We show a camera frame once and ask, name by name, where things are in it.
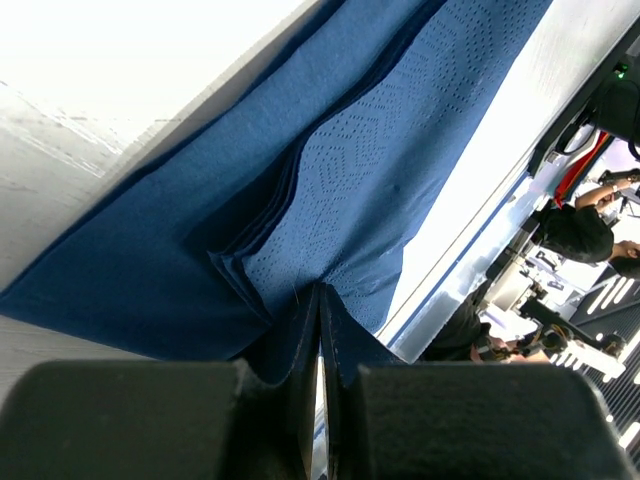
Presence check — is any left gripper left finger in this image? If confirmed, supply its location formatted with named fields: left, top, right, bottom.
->
left=1, top=287, right=319, bottom=479

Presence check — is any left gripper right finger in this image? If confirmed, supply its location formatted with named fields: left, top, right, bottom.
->
left=319, top=284, right=635, bottom=479

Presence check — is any blue paper napkin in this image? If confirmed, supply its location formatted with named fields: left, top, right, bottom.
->
left=1, top=1, right=549, bottom=360

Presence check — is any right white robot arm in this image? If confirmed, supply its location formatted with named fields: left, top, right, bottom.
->
left=526, top=14, right=639, bottom=177

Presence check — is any person in black shirt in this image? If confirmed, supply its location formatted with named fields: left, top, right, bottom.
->
left=534, top=169, right=639, bottom=280

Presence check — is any aluminium rail frame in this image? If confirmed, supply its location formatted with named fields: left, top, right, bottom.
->
left=376, top=158, right=565, bottom=363

